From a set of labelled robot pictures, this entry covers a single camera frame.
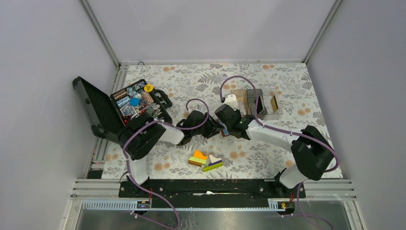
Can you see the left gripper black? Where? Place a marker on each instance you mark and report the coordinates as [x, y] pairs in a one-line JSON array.
[[213, 128]]

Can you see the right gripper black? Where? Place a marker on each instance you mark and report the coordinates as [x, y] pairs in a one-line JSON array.
[[238, 111]]

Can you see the brown leather card holder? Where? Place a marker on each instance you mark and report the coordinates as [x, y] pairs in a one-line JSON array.
[[224, 131]]

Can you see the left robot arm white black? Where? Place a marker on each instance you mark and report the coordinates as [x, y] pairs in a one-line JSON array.
[[142, 133]]

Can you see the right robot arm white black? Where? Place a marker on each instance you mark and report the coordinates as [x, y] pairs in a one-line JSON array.
[[311, 151]]

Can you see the black VIP card stack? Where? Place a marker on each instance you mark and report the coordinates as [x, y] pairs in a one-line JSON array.
[[260, 107]]

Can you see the orange green brown card stack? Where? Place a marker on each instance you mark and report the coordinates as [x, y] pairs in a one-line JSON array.
[[198, 159]]

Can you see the white purple green card stack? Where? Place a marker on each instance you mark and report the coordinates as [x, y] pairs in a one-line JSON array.
[[213, 164]]

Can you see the gold card stack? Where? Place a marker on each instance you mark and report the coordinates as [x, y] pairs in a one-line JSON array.
[[274, 104]]

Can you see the silver card on mat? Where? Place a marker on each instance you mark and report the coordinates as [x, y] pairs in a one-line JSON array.
[[219, 78]]

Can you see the floral patterned table mat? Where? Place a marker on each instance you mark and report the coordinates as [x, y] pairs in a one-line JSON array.
[[190, 87]]

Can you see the yellow poker chip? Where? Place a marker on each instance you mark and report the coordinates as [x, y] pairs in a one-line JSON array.
[[148, 88]]

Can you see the blue poker chip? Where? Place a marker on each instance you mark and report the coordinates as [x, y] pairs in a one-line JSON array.
[[134, 102]]

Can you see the black poker chip case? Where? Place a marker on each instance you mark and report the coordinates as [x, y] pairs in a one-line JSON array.
[[108, 114]]

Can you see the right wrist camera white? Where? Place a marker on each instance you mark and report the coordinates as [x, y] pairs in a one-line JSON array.
[[231, 100]]

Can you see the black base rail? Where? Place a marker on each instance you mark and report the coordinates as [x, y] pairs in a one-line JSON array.
[[210, 193]]

